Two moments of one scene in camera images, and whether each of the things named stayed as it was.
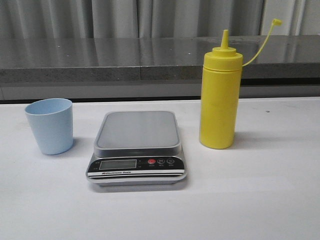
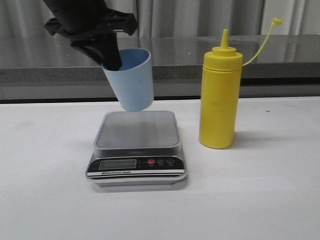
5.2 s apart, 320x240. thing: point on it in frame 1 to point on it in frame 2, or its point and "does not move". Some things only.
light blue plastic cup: (51, 121) to (133, 81)
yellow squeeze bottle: (221, 79) does not move
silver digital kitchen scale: (137, 148) does not move
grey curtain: (157, 18) does not move
